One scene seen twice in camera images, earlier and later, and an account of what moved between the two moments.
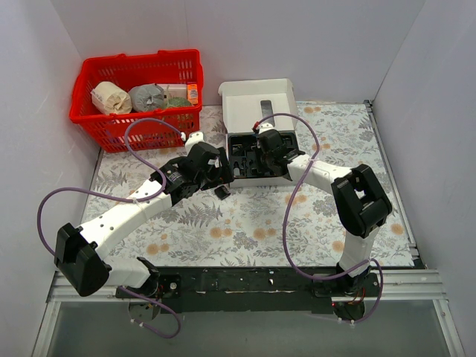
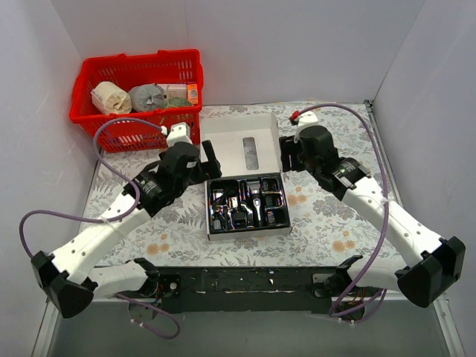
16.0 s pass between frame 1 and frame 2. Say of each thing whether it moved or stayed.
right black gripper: moved
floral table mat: stayed
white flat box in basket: stayed
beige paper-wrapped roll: stayed
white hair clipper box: moved
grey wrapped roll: stayed
